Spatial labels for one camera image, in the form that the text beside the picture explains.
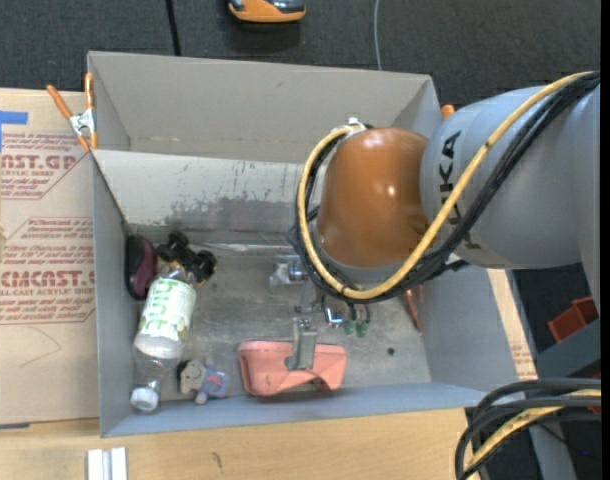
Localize brown cardboard board, red print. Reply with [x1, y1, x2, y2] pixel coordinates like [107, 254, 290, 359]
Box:
[0, 86, 539, 432]

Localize dark maroon oval object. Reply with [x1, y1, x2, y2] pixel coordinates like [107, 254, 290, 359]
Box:
[124, 234, 159, 302]

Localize grey metal bin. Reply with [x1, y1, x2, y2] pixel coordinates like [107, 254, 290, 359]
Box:
[86, 50, 489, 439]

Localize red-brown flat block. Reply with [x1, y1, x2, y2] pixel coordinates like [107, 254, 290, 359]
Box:
[403, 286, 427, 333]

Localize black toy car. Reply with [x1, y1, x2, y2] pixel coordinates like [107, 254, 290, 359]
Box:
[155, 230, 218, 285]

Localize clear plastic bottle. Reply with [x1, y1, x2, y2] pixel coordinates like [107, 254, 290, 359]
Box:
[129, 266, 199, 414]

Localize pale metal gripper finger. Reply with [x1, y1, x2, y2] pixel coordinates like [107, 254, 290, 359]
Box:
[284, 316, 320, 372]
[269, 258, 310, 290]

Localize salmon pink curved tray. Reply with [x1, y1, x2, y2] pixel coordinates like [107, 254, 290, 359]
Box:
[236, 339, 348, 398]

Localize grey and tan toy figure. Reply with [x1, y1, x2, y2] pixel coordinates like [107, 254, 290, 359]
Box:
[176, 357, 231, 406]

